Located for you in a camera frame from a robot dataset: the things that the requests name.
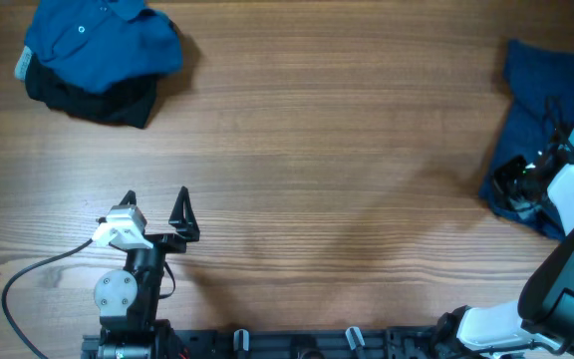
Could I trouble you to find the dark blue denim shorts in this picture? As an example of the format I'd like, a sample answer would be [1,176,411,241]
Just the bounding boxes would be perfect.
[478,39,574,241]

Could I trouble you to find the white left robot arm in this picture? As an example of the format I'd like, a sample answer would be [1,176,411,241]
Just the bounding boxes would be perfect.
[92,187,200,359]

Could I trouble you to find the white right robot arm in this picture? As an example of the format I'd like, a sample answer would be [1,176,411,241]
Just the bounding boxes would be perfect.
[430,164,574,358]

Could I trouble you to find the black folded garment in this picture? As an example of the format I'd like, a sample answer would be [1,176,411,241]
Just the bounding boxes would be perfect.
[24,55,158,129]

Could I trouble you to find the blue polo shirt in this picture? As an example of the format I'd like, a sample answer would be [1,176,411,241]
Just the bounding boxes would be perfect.
[24,0,182,93]

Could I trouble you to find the grey folded garment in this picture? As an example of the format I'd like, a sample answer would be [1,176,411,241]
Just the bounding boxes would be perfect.
[14,46,34,82]

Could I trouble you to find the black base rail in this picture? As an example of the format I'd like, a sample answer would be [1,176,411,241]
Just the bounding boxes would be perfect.
[80,326,527,359]

